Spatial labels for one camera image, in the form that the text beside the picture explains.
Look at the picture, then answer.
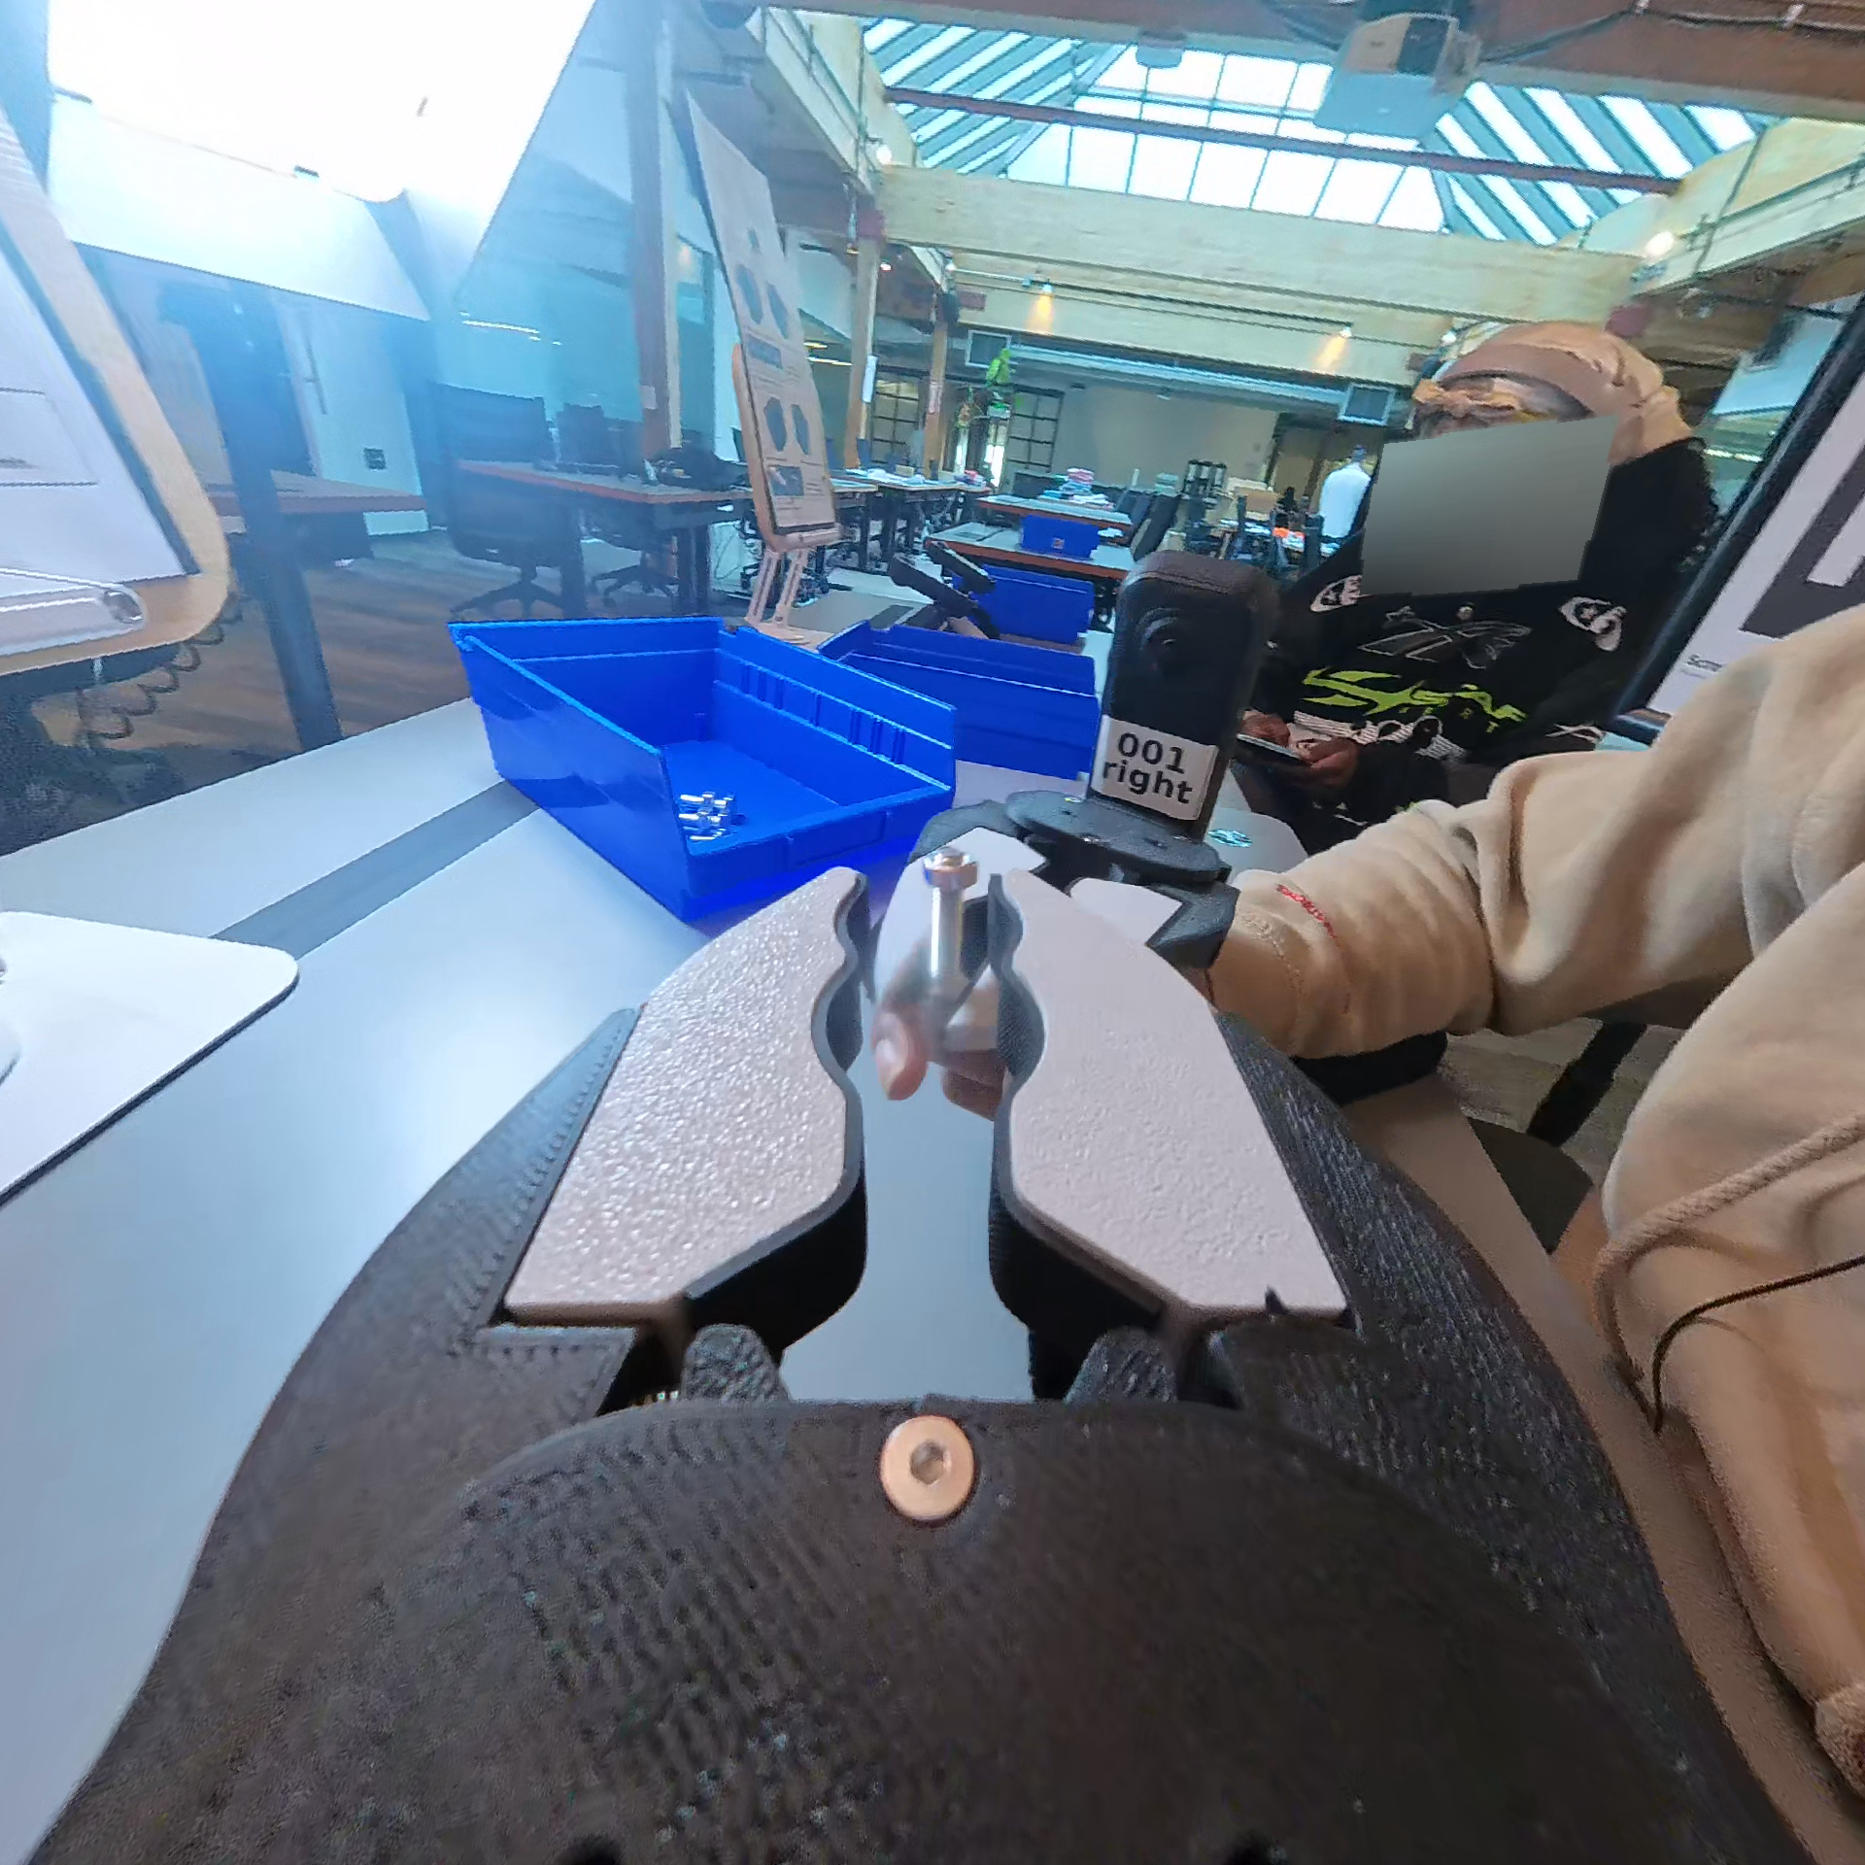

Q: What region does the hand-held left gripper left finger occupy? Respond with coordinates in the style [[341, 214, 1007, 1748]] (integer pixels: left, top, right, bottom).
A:
[[502, 867, 870, 1392]]

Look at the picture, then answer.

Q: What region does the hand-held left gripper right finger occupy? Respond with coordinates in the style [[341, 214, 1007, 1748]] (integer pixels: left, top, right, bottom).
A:
[[992, 871, 1353, 1376]]

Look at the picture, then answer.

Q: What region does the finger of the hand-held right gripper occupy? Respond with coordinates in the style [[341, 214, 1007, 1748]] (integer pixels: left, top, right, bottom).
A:
[[1073, 881, 1194, 954], [875, 929, 1010, 1114]]

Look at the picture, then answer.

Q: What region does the thin steel screw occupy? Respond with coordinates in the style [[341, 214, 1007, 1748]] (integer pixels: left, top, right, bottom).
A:
[[914, 846, 992, 1051]]

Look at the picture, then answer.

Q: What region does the person's right forearm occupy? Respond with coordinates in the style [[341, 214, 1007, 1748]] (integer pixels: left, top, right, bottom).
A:
[[1211, 597, 1865, 1057]]

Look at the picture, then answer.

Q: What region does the black office chair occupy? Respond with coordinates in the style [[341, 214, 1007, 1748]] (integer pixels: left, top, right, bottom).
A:
[[1459, 993, 1664, 1153]]

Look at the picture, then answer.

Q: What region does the wooden poster stand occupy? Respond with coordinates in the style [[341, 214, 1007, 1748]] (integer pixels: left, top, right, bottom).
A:
[[687, 102, 850, 630]]

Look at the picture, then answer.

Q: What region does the white document stand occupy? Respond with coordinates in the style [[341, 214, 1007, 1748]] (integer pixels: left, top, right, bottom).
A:
[[0, 119, 302, 1204]]

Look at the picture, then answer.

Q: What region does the black framed sign board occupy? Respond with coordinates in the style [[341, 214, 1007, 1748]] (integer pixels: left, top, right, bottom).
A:
[[1620, 307, 1865, 730]]

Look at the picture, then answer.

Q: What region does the person's torso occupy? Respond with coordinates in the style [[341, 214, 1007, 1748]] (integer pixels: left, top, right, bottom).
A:
[[1590, 875, 1865, 1786]]

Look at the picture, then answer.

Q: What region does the printed instruction sheet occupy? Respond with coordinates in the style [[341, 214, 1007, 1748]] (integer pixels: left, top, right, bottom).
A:
[[0, 250, 195, 591]]

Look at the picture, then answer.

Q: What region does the thin black cable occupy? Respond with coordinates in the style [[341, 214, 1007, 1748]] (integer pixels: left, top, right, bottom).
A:
[[1647, 1249, 1865, 1430]]

